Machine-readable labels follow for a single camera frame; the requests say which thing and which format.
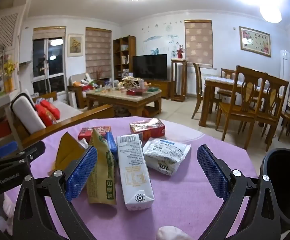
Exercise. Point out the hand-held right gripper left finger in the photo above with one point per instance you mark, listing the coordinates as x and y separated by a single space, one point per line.
81 173

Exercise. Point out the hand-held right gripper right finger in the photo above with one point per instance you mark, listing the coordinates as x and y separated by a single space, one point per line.
213 173

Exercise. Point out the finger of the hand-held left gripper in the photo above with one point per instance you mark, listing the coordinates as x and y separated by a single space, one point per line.
6 149
32 150

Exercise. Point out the tan paper bag green print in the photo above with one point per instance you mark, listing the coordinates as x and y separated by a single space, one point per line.
102 180

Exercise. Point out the mustard brown carton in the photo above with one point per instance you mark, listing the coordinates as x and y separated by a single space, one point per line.
67 152

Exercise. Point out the white plastic pouch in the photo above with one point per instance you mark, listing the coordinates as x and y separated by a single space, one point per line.
165 155

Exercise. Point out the white milk carton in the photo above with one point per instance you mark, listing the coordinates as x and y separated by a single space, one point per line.
135 170

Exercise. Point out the black trash bin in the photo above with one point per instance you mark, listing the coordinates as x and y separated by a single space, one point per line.
284 165

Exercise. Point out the red storage box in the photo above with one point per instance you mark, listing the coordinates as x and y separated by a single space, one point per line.
0 130

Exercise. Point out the red pillow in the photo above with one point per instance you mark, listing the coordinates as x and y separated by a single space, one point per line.
45 117
51 107

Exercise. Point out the white back cushion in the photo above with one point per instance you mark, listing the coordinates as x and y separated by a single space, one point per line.
25 112

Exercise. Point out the purple tablecloth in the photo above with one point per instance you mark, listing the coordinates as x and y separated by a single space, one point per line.
185 200

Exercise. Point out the small red box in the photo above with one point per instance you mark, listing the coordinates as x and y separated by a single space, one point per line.
85 132

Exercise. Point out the blue packet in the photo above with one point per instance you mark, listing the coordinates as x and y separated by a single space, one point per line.
111 143

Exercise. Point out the white side shelf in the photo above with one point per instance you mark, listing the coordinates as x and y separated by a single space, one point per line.
0 97

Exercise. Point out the wooden sofa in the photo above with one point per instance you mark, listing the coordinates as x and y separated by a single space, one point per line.
85 116

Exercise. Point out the wooden armchair with toys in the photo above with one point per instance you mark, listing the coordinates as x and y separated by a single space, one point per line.
75 90

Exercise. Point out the yellow flowers in vase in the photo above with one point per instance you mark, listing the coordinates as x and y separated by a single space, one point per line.
9 70

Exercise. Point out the red tissue box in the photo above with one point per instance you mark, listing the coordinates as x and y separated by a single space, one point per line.
147 127

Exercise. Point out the wooden coffee table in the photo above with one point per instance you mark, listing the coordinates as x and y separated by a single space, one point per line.
120 98

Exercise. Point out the wooden dining table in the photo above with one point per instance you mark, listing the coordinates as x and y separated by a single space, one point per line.
210 87

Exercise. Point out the dark window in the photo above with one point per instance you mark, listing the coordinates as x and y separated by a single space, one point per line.
57 65

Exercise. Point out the white radiator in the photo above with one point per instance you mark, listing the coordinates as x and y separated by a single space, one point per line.
192 82

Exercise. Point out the red tin box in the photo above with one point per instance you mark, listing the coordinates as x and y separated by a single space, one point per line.
133 92

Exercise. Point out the wooden television stand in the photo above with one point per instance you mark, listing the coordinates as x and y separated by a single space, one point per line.
163 88

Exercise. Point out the wooden model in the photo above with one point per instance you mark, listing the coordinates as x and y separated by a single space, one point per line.
132 82

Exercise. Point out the sunflower painting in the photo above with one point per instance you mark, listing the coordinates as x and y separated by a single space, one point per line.
75 45

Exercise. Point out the tall wooden stand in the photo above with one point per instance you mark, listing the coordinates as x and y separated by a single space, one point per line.
178 61

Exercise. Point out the short rolled-up blind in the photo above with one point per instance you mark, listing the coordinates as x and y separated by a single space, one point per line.
49 33

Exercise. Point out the white lattice cabinet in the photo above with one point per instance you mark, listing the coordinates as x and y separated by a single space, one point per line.
7 30

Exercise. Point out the wide patterned roller blind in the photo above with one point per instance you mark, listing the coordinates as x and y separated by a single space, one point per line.
98 50

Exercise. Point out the black television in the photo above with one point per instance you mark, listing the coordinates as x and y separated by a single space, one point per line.
150 67

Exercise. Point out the wooden bookshelf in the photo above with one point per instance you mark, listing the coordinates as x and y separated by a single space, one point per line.
117 55

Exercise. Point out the red flower vase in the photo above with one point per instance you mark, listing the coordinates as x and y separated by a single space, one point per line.
180 53

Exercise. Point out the white standing air conditioner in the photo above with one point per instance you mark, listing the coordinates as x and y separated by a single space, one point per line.
285 65

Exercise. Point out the framed floral picture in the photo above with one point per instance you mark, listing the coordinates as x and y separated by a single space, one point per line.
254 41

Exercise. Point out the small ceiling lamp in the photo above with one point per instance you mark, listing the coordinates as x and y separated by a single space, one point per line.
271 13

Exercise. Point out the blue wall decal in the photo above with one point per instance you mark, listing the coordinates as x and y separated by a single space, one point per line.
152 38

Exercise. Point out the wall clock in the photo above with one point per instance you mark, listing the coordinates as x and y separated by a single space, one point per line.
169 28

